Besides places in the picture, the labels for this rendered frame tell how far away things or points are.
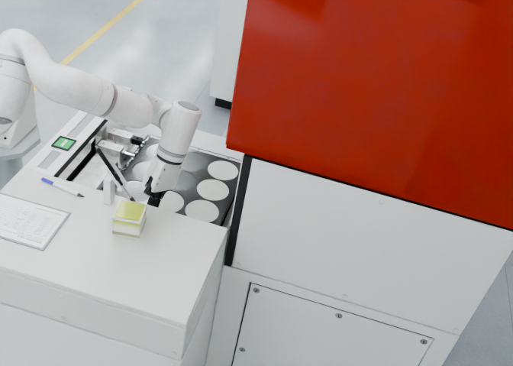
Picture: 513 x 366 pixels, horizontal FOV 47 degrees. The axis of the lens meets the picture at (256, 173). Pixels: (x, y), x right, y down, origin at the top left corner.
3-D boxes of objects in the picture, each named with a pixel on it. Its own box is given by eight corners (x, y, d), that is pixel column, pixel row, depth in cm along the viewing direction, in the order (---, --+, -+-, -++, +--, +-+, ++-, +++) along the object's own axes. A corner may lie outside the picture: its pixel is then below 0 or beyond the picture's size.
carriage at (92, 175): (134, 145, 203) (134, 138, 201) (85, 211, 175) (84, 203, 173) (113, 139, 204) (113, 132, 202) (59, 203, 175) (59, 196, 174)
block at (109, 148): (124, 152, 194) (124, 145, 193) (119, 158, 192) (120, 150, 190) (101, 146, 195) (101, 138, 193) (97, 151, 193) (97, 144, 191)
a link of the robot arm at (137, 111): (74, 94, 150) (161, 127, 173) (101, 122, 140) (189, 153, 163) (90, 63, 148) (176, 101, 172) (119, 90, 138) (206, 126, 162)
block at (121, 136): (133, 140, 201) (133, 132, 199) (130, 145, 198) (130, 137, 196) (112, 134, 201) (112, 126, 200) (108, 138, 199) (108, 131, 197)
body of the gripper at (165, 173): (173, 147, 171) (161, 179, 175) (149, 149, 162) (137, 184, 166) (191, 159, 168) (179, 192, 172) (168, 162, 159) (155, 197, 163)
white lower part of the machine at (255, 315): (392, 305, 278) (455, 171, 228) (378, 473, 214) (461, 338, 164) (250, 262, 285) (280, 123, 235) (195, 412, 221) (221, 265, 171)
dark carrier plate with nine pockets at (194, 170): (246, 166, 197) (246, 164, 197) (215, 232, 170) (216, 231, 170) (150, 138, 200) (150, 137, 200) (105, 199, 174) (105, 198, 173)
